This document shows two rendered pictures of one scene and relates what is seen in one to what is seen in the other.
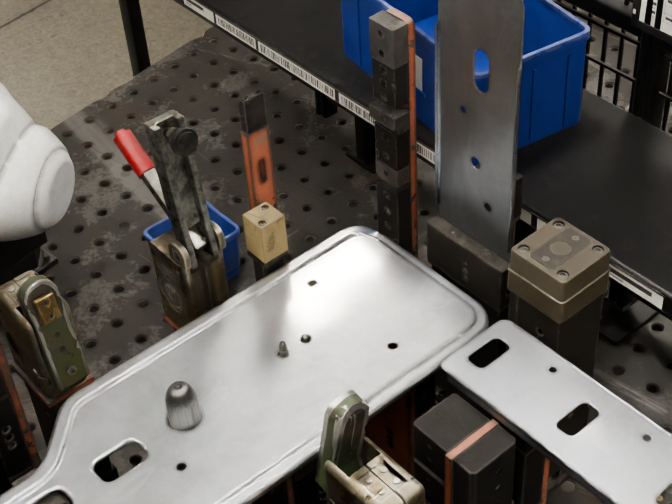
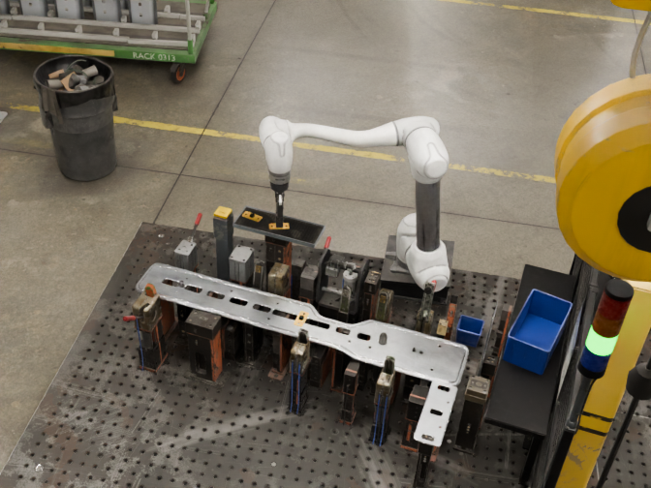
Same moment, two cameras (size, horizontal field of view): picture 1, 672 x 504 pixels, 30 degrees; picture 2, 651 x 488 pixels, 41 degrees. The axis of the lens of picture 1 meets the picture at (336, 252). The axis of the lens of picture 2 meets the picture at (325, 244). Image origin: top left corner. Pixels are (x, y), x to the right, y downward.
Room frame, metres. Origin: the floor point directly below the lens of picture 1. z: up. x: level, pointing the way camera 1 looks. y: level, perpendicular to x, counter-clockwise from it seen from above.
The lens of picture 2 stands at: (-0.73, -1.62, 3.45)
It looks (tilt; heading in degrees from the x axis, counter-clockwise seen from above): 40 degrees down; 55
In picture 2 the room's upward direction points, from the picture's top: 3 degrees clockwise
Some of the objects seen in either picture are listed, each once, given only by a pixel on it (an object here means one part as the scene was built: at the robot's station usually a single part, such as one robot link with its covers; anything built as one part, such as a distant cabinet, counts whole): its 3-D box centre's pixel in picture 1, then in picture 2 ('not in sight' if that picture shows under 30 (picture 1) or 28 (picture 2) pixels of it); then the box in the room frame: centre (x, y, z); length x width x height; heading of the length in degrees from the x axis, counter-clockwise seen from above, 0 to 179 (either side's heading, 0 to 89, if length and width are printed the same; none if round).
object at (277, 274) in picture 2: not in sight; (278, 303); (0.63, 0.65, 0.89); 0.13 x 0.11 x 0.38; 38
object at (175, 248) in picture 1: (179, 254); not in sight; (0.99, 0.17, 1.06); 0.03 x 0.01 x 0.03; 38
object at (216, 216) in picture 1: (195, 253); (469, 331); (1.34, 0.20, 0.74); 0.11 x 0.10 x 0.09; 128
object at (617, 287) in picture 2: not in sight; (591, 367); (0.73, -0.77, 1.79); 0.07 x 0.07 x 0.57
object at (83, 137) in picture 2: not in sight; (80, 120); (0.67, 3.27, 0.36); 0.54 x 0.50 x 0.73; 47
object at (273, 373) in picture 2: not in sight; (282, 341); (0.56, 0.49, 0.84); 0.17 x 0.06 x 0.29; 38
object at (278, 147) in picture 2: not in sight; (279, 149); (0.73, 0.83, 1.54); 0.13 x 0.11 x 0.16; 70
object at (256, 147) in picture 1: (271, 268); (446, 339); (1.08, 0.08, 0.95); 0.03 x 0.01 x 0.50; 128
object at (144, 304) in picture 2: not in sight; (150, 332); (0.10, 0.78, 0.88); 0.15 x 0.11 x 0.36; 38
